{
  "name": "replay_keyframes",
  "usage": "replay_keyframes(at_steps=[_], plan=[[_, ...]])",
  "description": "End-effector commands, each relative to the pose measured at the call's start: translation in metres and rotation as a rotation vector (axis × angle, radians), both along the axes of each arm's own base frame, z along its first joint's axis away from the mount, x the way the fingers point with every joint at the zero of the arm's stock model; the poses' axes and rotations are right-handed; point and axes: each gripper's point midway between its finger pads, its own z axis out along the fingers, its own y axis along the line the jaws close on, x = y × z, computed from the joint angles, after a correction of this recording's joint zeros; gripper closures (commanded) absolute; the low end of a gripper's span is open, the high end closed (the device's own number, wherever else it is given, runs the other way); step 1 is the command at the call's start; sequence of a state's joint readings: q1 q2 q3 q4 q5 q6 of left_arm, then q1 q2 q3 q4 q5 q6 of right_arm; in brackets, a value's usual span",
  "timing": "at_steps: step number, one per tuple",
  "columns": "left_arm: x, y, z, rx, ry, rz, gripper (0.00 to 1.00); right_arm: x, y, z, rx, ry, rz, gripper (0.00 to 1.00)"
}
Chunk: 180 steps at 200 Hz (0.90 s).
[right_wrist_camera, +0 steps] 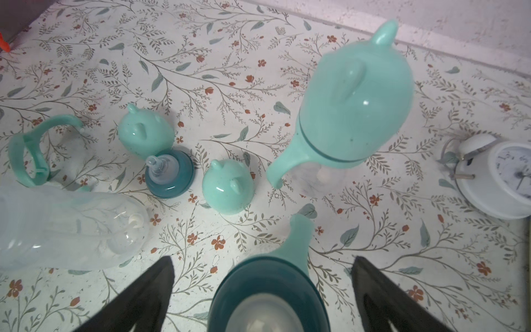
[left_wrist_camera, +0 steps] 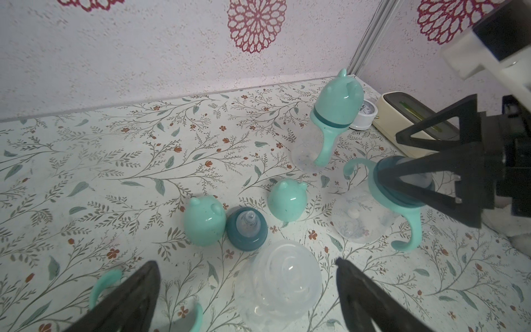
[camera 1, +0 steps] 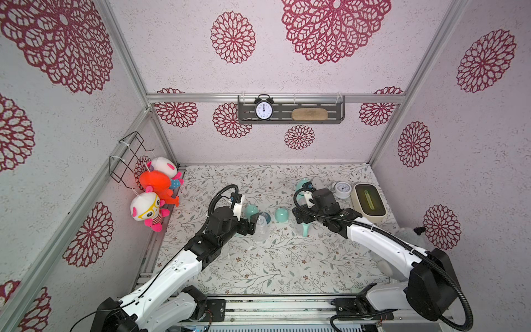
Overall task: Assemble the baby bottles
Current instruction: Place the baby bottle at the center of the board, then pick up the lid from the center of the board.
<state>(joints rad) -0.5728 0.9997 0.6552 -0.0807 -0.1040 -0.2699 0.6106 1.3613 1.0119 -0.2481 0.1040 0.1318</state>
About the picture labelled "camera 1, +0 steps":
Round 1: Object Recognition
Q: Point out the teal nipple collar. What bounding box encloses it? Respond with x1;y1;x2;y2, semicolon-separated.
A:
262;212;271;224

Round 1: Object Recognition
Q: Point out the mint bottle cap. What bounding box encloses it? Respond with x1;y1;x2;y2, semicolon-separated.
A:
275;207;290;224
245;204;259;219
296;178;314;196

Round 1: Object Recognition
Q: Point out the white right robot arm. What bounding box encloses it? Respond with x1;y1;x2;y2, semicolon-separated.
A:
293;186;474;331

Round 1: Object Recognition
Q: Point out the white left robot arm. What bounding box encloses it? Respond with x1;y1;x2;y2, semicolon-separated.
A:
91;207;259;331

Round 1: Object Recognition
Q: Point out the white small alarm clock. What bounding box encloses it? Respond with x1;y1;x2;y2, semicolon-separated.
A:
330;181;353;200

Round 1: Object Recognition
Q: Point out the cream box dark lid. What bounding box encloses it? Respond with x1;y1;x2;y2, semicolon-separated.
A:
351;183;387;225

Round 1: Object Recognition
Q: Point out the orange plush toy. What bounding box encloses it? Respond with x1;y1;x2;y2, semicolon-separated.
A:
139;170;179;207

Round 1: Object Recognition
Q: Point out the white plush red striped outfit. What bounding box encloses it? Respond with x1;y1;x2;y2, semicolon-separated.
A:
130;186;170;232

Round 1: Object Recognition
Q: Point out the white plush blue polka-dot outfit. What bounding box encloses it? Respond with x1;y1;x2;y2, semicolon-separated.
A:
147;157;183;190

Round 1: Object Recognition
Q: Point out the wooden brush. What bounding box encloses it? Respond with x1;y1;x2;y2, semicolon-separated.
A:
291;108;329;122

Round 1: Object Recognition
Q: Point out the black alarm clock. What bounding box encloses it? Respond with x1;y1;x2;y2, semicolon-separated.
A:
254;94;275;120

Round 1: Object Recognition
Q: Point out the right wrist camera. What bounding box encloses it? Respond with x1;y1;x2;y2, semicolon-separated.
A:
303;188;315;209

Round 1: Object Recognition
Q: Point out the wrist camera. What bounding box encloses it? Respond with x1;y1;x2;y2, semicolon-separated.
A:
230;192;245;219
303;188;315;209

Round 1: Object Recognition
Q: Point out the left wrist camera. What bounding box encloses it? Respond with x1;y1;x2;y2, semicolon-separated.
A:
230;192;245;219

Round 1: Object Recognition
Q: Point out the grey wall shelf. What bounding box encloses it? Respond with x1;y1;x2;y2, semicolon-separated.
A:
236;94;345;125

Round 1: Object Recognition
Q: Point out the black wire basket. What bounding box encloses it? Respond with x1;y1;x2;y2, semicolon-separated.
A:
108;131;154;190

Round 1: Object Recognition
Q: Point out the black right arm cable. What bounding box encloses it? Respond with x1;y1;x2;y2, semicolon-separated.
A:
292;186;474;332

